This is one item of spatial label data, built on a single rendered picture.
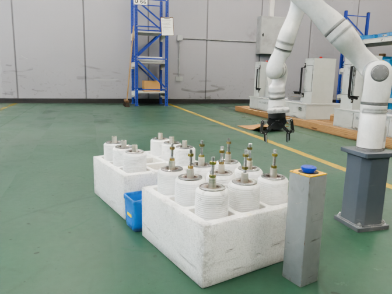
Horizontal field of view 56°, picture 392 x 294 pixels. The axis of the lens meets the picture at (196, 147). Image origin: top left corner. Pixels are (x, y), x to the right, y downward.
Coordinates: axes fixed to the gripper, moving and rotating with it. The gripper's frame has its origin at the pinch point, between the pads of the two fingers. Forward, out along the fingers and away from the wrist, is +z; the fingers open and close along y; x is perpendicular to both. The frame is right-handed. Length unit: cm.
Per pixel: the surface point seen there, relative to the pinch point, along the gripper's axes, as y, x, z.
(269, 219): 9, 61, 5
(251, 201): 14, 61, -1
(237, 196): 18, 61, -3
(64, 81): 333, -509, 26
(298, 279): 3, 72, 17
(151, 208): 47, 51, 6
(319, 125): -73, -237, 58
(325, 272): -7, 64, 21
